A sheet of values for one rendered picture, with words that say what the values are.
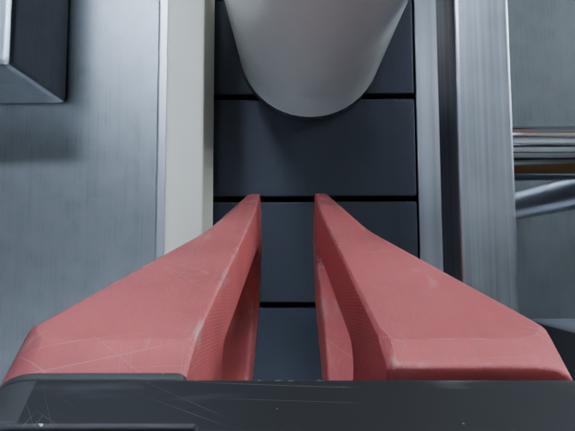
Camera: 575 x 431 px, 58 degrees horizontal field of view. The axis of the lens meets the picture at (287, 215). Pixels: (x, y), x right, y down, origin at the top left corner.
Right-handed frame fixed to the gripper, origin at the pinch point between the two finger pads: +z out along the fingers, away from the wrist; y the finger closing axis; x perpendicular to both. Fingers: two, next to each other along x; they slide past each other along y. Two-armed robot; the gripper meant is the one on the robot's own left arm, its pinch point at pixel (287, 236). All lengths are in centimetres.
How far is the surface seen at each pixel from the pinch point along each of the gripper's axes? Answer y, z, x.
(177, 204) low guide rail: 3.3, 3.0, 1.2
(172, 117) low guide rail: 3.5, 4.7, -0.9
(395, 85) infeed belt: -4.0, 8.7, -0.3
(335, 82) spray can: -1.4, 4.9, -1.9
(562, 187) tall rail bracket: -9.5, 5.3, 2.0
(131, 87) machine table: 7.4, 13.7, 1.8
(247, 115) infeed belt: 1.5, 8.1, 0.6
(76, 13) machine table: 10.1, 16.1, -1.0
